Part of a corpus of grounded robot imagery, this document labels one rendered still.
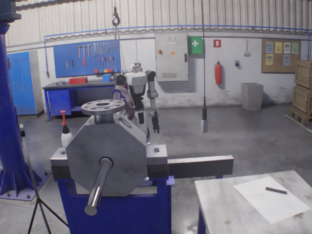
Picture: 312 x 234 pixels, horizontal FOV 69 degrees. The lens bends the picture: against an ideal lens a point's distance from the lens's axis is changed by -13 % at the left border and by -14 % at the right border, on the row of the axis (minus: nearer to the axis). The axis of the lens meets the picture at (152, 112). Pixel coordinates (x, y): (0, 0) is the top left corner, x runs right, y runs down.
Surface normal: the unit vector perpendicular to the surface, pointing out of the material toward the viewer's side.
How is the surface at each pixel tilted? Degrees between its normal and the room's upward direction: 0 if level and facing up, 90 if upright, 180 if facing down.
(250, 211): 0
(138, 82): 90
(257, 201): 0
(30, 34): 90
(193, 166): 90
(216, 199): 0
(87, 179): 90
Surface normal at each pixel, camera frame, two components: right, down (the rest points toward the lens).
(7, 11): 0.00, 0.27
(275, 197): -0.04, -0.96
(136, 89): 0.43, 0.22
